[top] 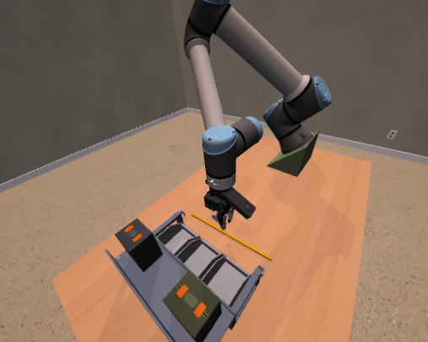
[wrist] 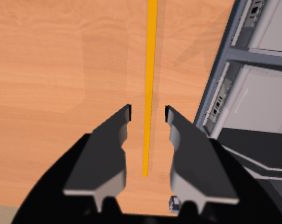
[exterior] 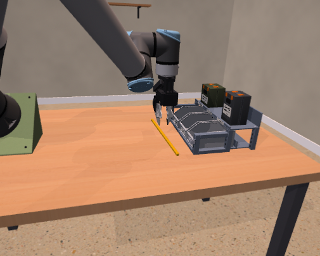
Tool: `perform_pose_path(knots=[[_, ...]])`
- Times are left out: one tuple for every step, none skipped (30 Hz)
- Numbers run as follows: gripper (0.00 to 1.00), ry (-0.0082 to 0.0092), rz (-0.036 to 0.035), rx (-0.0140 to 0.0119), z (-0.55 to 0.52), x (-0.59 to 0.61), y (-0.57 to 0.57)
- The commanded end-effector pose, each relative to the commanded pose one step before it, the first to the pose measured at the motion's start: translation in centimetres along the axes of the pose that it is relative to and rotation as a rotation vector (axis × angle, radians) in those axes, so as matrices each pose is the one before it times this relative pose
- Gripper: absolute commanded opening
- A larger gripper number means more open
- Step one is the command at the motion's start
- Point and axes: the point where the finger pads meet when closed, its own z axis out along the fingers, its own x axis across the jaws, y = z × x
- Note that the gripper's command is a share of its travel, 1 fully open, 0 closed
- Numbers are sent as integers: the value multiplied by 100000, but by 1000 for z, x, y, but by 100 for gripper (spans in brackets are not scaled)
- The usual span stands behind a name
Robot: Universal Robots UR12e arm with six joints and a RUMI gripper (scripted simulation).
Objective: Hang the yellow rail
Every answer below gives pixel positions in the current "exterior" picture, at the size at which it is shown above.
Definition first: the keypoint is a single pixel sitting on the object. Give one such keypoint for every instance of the yellow bar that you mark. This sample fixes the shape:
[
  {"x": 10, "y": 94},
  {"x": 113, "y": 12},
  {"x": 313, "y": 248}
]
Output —
[{"x": 165, "y": 137}]

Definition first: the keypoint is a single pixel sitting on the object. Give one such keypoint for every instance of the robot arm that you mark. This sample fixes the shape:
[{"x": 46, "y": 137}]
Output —
[{"x": 131, "y": 51}]

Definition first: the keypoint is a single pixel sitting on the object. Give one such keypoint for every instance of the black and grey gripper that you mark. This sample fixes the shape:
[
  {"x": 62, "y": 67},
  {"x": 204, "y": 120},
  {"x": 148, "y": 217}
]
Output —
[{"x": 169, "y": 99}]

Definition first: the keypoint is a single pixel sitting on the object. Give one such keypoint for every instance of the grey metal rack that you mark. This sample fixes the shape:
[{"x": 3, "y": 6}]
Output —
[{"x": 253, "y": 122}]

